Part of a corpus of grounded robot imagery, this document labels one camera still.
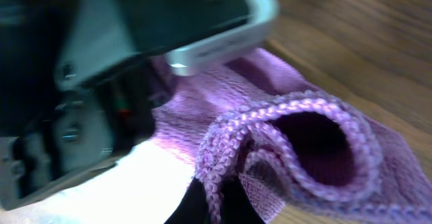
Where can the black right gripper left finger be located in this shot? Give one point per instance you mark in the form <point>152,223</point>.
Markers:
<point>193,208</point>

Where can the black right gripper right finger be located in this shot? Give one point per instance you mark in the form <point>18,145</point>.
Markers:
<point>236,207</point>

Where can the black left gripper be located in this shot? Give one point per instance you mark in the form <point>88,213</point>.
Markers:
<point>88,133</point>

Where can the purple microfiber cloth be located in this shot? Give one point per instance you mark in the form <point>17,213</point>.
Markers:
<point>258,120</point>

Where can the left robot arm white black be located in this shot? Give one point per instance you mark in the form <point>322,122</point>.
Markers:
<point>33,34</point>

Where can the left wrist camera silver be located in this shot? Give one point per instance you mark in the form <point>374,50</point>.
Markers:
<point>192,35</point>

